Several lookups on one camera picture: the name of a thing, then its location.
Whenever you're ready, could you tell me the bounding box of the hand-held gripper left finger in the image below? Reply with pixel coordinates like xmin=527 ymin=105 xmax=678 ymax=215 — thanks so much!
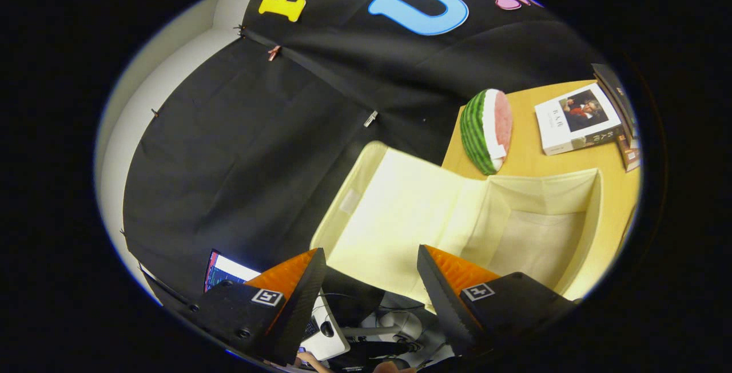
xmin=192 ymin=248 xmax=327 ymax=367

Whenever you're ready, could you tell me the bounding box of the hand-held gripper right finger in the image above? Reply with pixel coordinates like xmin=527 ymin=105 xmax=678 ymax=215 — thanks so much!
xmin=416 ymin=244 xmax=578 ymax=359

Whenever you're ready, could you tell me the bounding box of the cream fabric storage box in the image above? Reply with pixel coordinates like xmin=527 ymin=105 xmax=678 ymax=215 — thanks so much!
xmin=309 ymin=141 xmax=604 ymax=311

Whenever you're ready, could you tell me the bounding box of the watermelon slice toy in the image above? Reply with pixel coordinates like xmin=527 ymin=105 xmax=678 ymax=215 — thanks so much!
xmin=460 ymin=88 xmax=514 ymax=176

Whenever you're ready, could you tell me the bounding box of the white portrait cover book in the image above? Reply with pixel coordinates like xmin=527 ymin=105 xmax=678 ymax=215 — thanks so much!
xmin=535 ymin=82 xmax=624 ymax=156

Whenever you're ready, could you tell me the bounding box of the brown cover book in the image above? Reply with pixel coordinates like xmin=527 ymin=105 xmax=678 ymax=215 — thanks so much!
xmin=615 ymin=132 xmax=641 ymax=173

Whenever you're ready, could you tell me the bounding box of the black cover book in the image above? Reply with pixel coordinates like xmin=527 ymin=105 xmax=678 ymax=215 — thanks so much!
xmin=592 ymin=63 xmax=636 ymax=136

